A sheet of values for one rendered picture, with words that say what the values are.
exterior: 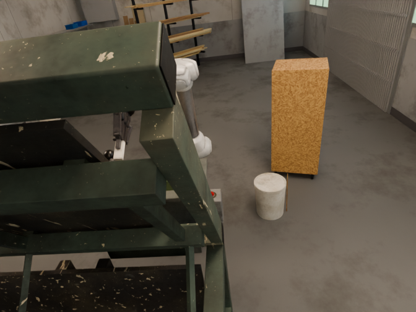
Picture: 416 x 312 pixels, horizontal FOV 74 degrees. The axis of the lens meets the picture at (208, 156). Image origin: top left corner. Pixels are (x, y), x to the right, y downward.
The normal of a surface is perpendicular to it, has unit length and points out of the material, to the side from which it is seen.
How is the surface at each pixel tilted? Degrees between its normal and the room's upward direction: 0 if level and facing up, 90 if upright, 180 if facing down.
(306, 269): 0
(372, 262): 0
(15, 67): 32
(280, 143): 90
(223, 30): 90
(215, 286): 0
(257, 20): 75
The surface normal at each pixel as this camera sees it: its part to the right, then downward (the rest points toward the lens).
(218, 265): -0.11, -0.84
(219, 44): -0.03, 0.52
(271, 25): -0.05, 0.29
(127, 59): -0.12, -0.44
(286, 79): -0.30, 0.53
